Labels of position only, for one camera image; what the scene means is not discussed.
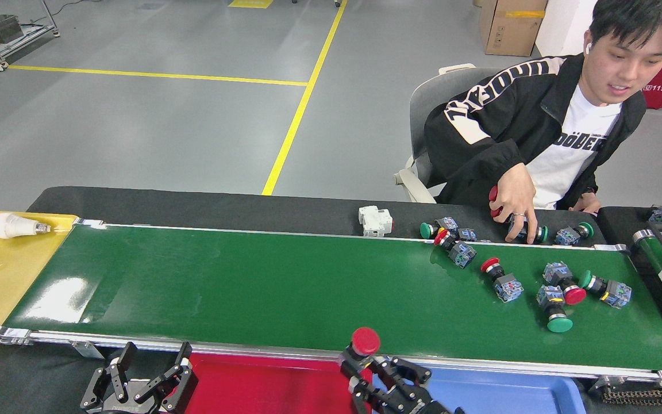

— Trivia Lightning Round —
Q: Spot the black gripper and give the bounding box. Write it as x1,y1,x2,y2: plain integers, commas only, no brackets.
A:
80,342,199,414
341,354,465,414

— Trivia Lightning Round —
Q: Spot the green mushroom push button switch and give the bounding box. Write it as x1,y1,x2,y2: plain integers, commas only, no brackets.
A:
419,216,460,240
536,286,574,334
509,221,550,245
578,270,633,309
555,221,595,247

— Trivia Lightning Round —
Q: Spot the long green conveyor belt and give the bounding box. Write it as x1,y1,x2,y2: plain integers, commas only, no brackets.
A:
0,217,662,385

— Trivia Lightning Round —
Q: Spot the person's right hand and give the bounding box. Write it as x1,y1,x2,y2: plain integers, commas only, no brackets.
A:
489,163,538,245

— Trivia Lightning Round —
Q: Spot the person's left hand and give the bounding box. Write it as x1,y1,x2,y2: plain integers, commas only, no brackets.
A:
568,193,603,216

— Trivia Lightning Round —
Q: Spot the red plastic bin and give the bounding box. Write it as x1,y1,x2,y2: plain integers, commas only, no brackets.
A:
179,352,366,414

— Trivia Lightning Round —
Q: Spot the blue plastic bin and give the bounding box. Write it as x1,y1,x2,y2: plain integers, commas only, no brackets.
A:
365,365,587,414

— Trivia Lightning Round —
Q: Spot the white light bulb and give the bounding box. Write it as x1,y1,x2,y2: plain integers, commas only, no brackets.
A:
0,212,52,240

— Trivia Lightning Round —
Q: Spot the person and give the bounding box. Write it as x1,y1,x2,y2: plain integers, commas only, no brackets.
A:
423,0,662,210

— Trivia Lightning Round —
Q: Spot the grey office chair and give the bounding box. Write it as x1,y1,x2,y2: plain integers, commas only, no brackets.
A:
394,63,504,204

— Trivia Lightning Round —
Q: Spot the brown cardboard box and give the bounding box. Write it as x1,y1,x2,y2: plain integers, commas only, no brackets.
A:
479,0,549,57

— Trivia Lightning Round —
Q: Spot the grey metal case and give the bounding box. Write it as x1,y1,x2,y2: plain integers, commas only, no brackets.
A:
0,14,24,44

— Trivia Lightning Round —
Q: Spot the black drive chain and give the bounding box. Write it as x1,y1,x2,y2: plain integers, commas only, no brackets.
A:
590,377,662,406

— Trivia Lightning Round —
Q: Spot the aluminium frame rack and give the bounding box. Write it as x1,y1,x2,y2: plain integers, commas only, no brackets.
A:
0,0,60,81

